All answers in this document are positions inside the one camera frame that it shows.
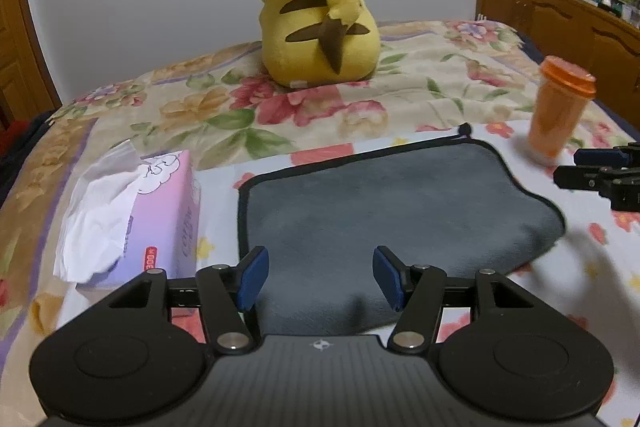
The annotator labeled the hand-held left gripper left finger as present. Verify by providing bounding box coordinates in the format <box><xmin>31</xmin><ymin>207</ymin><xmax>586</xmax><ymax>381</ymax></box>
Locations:
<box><xmin>107</xmin><ymin>245</ymin><xmax>271</xmax><ymax>356</ymax></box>

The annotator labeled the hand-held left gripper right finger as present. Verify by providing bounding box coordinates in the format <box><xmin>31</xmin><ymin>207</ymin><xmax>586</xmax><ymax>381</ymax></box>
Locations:
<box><xmin>372</xmin><ymin>245</ymin><xmax>537</xmax><ymax>355</ymax></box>

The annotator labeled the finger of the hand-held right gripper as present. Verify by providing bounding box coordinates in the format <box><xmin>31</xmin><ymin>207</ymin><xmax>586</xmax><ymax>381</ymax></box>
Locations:
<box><xmin>573</xmin><ymin>142</ymin><xmax>640</xmax><ymax>169</ymax></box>
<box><xmin>553</xmin><ymin>164</ymin><xmax>640</xmax><ymax>212</ymax></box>

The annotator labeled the grey towel with black trim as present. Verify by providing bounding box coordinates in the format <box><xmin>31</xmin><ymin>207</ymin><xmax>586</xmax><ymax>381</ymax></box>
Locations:
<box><xmin>237</xmin><ymin>122</ymin><xmax>567</xmax><ymax>339</ymax></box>

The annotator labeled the orange plastic cup with lid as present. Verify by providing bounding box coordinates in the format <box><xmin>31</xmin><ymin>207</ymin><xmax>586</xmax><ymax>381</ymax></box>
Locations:
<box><xmin>528</xmin><ymin>55</ymin><xmax>598</xmax><ymax>166</ymax></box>

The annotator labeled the purple tissue box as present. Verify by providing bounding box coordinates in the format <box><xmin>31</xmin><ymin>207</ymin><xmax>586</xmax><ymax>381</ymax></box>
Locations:
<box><xmin>53</xmin><ymin>139</ymin><xmax>204</xmax><ymax>293</ymax></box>

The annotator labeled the wooden cabinet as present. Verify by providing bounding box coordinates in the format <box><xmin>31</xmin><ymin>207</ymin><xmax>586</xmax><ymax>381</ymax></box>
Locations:
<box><xmin>474</xmin><ymin>0</ymin><xmax>640</xmax><ymax>130</ymax></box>

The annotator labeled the row of small packets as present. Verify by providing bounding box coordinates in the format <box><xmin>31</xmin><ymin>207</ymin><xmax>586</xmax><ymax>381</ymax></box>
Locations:
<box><xmin>599</xmin><ymin>0</ymin><xmax>640</xmax><ymax>28</ymax></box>

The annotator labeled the red cloth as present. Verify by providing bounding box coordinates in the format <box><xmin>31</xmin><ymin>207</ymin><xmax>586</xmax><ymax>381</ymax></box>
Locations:
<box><xmin>0</xmin><ymin>120</ymin><xmax>32</xmax><ymax>154</ymax></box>

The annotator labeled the wooden door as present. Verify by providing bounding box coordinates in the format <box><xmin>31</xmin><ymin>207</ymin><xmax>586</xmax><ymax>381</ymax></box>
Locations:
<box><xmin>0</xmin><ymin>0</ymin><xmax>64</xmax><ymax>128</ymax></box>

